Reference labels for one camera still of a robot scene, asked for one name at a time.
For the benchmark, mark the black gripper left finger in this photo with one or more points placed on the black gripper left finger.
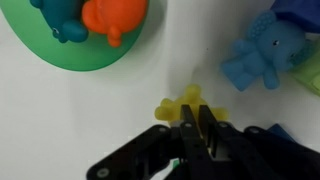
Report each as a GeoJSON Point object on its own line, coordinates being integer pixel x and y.
{"type": "Point", "coordinates": [197, 156]}

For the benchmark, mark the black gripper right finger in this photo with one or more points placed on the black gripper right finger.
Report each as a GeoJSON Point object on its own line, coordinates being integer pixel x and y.
{"type": "Point", "coordinates": [245, 163]}

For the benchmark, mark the round yellow spiky toy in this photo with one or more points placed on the round yellow spiky toy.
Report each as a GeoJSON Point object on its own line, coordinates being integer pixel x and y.
{"type": "Point", "coordinates": [170, 110]}

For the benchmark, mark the blue rubber elephant toy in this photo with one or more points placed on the blue rubber elephant toy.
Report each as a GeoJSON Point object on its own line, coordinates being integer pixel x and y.
{"type": "Point", "coordinates": [271, 45]}

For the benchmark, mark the orange rubber animal toy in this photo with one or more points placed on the orange rubber animal toy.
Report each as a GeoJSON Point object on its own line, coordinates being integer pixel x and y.
{"type": "Point", "coordinates": [113, 18]}

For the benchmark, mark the teal rubber animal toy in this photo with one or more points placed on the teal rubber animal toy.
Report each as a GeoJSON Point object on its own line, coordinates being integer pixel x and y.
{"type": "Point", "coordinates": [64, 19]}

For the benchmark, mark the green plastic bowl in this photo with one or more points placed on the green plastic bowl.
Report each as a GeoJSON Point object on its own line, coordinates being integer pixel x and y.
{"type": "Point", "coordinates": [94, 53]}

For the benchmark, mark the dark blue cube block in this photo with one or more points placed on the dark blue cube block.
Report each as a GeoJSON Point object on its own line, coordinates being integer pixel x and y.
{"type": "Point", "coordinates": [280, 131]}

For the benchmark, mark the light green block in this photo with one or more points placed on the light green block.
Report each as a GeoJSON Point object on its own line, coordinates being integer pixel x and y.
{"type": "Point", "coordinates": [308, 72]}

